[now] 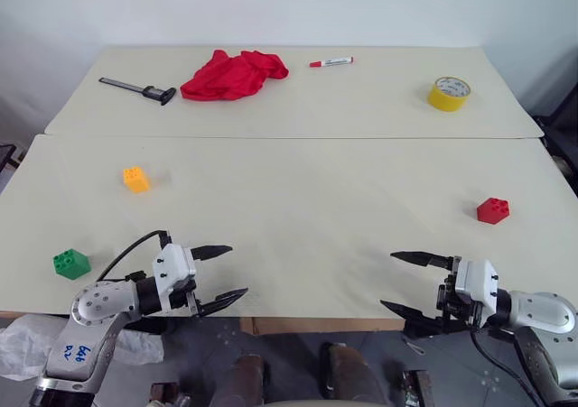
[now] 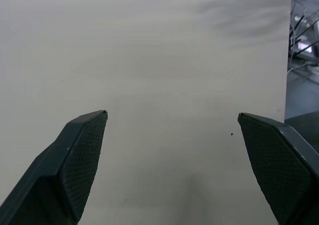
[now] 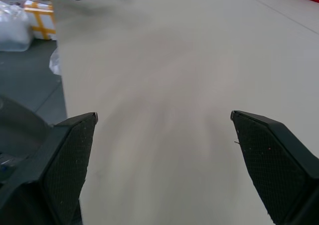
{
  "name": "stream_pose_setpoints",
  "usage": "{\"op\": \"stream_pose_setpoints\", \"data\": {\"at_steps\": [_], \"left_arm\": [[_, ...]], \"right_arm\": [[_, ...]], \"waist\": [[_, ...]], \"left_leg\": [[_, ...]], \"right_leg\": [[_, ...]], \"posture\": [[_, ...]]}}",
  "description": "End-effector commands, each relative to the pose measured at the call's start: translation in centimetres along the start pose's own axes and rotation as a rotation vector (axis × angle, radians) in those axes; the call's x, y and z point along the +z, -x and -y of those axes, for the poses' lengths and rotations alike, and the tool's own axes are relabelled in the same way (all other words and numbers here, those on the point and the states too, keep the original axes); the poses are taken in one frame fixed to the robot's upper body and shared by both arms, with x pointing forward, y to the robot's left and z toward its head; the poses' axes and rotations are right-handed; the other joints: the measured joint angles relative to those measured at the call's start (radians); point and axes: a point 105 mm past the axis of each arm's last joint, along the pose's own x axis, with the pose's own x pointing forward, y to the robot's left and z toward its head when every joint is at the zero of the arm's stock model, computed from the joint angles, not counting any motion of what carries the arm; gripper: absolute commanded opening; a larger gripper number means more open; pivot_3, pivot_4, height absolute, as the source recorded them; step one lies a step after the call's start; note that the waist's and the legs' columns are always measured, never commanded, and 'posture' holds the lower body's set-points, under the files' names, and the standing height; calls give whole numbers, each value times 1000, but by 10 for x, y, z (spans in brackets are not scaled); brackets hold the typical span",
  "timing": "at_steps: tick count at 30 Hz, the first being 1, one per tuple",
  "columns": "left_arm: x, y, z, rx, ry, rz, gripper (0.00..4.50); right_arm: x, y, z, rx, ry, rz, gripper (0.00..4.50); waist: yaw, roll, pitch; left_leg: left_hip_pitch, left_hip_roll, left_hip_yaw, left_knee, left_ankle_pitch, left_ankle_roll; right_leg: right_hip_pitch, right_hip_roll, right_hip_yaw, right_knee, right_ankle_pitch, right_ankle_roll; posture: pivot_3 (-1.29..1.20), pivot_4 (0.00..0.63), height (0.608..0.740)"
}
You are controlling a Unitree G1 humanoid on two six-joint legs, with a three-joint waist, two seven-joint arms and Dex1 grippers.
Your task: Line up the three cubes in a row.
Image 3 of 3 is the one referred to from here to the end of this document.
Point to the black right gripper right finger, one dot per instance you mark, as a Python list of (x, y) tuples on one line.
[(279, 170)]

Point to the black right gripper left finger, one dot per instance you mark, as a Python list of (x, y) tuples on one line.
[(49, 172)]

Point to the yellow and white box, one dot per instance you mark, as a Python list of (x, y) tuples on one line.
[(42, 20)]

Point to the dark rounded robot body part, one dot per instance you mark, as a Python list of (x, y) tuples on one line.
[(20, 125)]

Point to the clear plastic bag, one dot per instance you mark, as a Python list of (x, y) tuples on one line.
[(13, 28)]

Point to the crumpled clear plastic sheet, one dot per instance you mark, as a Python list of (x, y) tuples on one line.
[(55, 63)]

